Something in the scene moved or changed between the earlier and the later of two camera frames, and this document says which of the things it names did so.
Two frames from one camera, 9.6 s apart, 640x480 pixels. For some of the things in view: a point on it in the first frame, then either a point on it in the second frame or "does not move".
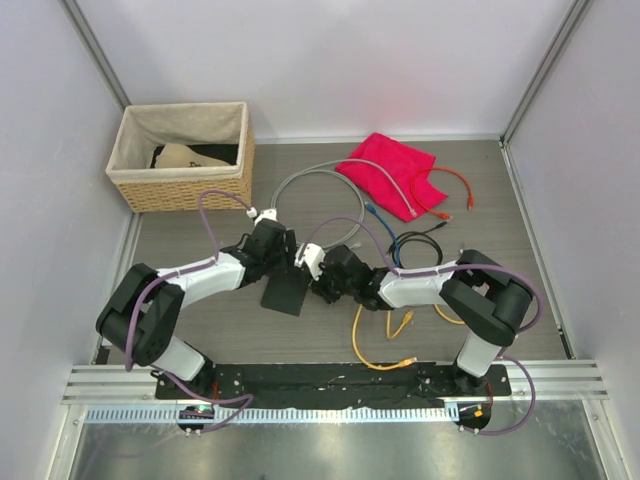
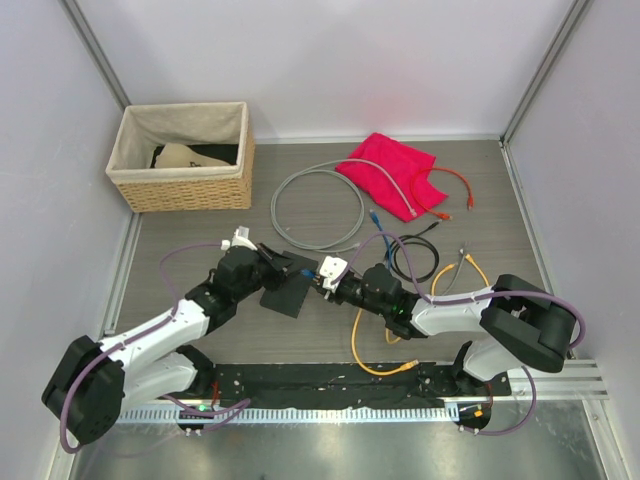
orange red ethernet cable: [441, 215] does not move
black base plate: [333, 385] does not move
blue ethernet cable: [373, 210] → [311, 274]
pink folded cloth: [409, 165] does not move
